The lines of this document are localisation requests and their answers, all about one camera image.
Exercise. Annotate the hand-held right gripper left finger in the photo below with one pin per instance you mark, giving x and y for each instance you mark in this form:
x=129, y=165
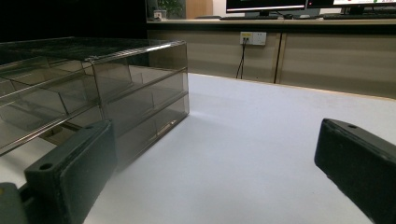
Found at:
x=73, y=174

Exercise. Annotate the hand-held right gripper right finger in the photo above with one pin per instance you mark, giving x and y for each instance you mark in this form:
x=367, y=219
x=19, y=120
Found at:
x=361, y=161

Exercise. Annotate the transparent grey drawer organizer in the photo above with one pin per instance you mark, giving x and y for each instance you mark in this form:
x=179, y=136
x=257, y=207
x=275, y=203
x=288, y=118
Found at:
x=93, y=93

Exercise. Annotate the long wooden desk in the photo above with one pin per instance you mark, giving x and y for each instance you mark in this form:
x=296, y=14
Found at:
x=280, y=49

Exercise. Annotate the black keyboard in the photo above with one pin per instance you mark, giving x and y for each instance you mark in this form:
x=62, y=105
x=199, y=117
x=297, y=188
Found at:
x=249, y=17
x=358, y=16

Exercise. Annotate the black computer monitor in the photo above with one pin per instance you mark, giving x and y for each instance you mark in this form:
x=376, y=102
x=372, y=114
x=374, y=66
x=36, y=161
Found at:
x=355, y=4
x=265, y=5

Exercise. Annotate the white cup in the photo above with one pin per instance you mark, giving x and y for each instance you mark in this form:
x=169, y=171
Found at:
x=159, y=14

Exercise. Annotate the green potted plant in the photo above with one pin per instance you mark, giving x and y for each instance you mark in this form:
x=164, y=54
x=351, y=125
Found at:
x=169, y=6

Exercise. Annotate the white wall power socket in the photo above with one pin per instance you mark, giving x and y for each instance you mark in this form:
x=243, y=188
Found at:
x=253, y=38

